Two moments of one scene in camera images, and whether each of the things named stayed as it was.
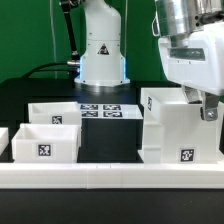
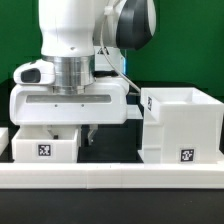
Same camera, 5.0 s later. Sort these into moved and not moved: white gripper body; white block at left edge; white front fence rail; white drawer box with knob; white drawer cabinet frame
Moved: white gripper body
Not moved: white front fence rail; white drawer cabinet frame; white drawer box with knob; white block at left edge
